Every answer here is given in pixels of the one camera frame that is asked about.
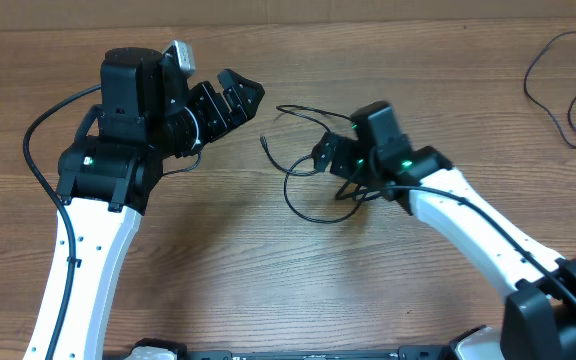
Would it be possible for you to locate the black USB cable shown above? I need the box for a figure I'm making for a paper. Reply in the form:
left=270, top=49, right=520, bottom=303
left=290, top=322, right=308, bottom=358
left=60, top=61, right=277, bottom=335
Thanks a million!
left=259, top=103, right=369, bottom=225
left=522, top=30, right=576, bottom=150

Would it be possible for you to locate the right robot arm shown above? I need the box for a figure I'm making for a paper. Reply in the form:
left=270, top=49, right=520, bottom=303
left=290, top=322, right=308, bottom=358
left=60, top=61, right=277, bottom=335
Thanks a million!
left=312, top=101, right=576, bottom=359

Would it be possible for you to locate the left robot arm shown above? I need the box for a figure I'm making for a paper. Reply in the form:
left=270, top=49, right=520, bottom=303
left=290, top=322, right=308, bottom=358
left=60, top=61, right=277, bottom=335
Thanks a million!
left=25, top=41, right=264, bottom=359

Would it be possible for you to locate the right camera black cable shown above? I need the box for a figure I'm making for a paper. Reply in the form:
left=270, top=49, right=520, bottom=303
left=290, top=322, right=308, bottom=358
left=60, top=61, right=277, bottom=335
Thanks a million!
left=335, top=164, right=576, bottom=341

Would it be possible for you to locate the camera black cable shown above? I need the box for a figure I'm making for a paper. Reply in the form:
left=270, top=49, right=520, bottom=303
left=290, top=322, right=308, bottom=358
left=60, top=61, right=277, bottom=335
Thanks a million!
left=21, top=83, right=104, bottom=360
left=335, top=164, right=576, bottom=341

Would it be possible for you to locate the left camera black cable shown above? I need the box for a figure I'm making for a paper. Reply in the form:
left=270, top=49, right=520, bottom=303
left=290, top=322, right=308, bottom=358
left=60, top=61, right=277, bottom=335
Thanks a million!
left=21, top=83, right=104, bottom=360

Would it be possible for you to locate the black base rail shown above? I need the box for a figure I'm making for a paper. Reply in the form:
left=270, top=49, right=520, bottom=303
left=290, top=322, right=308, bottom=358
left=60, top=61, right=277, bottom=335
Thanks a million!
left=127, top=324, right=504, bottom=360

